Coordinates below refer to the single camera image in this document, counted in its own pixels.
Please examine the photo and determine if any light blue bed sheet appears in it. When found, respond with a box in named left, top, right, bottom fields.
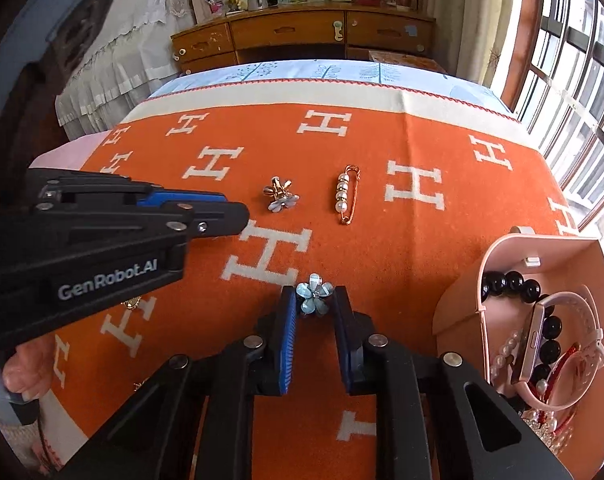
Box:
left=149, top=59, right=521, bottom=122

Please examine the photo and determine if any person's left hand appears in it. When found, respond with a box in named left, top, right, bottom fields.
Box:
left=2, top=331, right=58, bottom=402

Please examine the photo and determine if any pearl safety pin brooch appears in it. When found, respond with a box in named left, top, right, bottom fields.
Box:
left=334, top=164, right=361, bottom=225

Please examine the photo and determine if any pink jewelry box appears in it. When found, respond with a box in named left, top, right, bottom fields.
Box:
left=432, top=226, right=604, bottom=461

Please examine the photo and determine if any large pearl bracelet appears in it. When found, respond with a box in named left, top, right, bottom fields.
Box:
left=491, top=330, right=526, bottom=377

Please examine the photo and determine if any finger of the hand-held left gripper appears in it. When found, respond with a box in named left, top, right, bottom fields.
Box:
left=40, top=182, right=229, bottom=212
left=163, top=200, right=251, bottom=242

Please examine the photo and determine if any silver leaf brooch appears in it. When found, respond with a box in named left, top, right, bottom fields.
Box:
left=531, top=416, right=576, bottom=454

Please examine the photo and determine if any white curtain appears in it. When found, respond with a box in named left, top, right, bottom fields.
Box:
left=422, top=0, right=530, bottom=93

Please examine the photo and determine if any orange patterned blanket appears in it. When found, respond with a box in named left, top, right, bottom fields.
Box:
left=36, top=80, right=604, bottom=480

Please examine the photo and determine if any white lace cloth cover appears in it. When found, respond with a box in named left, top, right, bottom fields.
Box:
left=56, top=0, right=199, bottom=142

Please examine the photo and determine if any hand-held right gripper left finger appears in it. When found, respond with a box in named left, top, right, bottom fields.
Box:
left=52, top=285, right=300, bottom=480

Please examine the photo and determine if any pink smart watch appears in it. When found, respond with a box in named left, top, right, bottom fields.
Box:
left=509, top=290, right=604, bottom=412

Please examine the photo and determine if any metal window grille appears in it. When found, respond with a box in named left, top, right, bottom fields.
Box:
left=492, top=0, right=604, bottom=223

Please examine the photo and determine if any pink bed sheet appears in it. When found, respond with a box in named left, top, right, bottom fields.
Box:
left=29, top=132, right=108, bottom=172

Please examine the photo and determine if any wooden desk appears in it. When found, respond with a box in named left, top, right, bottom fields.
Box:
left=171, top=2, right=439, bottom=77

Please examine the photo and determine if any silver flower brooch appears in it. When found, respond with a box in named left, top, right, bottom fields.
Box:
left=263, top=176, right=301, bottom=213

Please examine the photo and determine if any blue flower earring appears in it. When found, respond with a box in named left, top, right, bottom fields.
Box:
left=296, top=274, right=335, bottom=317

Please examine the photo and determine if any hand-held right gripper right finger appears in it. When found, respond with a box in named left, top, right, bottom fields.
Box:
left=331, top=286, right=573, bottom=480

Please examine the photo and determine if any red cord bracelet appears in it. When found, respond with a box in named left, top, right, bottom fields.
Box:
left=527, top=342, right=584, bottom=442

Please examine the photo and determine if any black bead bracelet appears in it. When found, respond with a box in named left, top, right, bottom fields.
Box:
left=481, top=270, right=564, bottom=397

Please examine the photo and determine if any printed cardboard box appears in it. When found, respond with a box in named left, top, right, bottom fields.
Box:
left=368, top=49, right=449, bottom=74

